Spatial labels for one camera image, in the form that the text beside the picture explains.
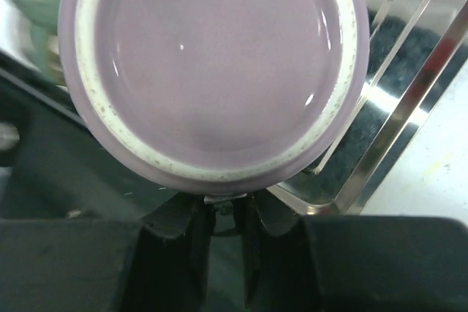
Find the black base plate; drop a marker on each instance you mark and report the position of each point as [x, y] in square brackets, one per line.
[52, 169]

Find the lilac mug black handle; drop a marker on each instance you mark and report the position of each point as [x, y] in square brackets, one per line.
[216, 97]

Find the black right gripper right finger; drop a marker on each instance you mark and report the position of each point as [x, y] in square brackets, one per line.
[323, 262]

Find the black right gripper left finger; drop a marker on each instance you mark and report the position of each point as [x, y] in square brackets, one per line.
[156, 263]

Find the shiny steel tray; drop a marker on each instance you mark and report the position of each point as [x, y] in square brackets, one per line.
[416, 49]

